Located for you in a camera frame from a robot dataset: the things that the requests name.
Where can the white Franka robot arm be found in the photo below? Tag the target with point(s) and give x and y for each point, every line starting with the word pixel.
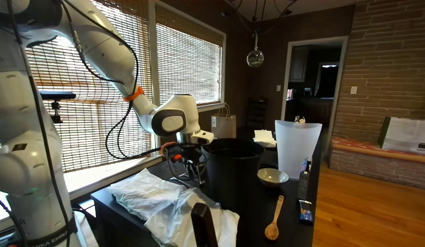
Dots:
pixel 20 183

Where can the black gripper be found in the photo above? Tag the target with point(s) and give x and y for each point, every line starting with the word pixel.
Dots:
pixel 186 159

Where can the dark bottle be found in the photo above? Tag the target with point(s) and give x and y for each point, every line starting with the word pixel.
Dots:
pixel 304 183

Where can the dark small shelf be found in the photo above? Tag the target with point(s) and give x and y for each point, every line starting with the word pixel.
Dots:
pixel 256 114

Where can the white door frame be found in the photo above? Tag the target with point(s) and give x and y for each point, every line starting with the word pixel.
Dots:
pixel 285 82

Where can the small folded white cloth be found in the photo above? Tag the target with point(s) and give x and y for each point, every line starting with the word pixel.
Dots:
pixel 264 137

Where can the black wooden table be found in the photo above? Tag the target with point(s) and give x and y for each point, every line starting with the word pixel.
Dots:
pixel 289 214

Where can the white bowl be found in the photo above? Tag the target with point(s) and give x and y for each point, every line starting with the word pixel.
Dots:
pixel 272 176

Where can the wide bamboo window blind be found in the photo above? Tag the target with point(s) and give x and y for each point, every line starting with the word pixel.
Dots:
pixel 83 128

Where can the black camera on stand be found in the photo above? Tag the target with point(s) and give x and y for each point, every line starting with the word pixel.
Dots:
pixel 59 95

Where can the small white round object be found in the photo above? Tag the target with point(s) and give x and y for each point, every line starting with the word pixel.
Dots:
pixel 300 119

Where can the narrow bamboo window blind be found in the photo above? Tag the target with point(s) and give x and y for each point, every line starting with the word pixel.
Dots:
pixel 189 59

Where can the translucent white bin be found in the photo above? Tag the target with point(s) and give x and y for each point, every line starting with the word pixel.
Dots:
pixel 296 145

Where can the white light switch plate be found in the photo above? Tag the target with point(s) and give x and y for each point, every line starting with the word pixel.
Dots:
pixel 353 89

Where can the small black item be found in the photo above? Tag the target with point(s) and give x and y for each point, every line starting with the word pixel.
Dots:
pixel 422 145

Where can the black bin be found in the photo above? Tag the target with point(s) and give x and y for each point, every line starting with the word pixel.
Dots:
pixel 233 178

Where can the wooden spoon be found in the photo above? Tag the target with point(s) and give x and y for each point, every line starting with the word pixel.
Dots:
pixel 271 229

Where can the white paper bag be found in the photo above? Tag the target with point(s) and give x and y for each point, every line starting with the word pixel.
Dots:
pixel 223 125

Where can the hanging glass globe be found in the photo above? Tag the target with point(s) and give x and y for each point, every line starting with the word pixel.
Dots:
pixel 255 58

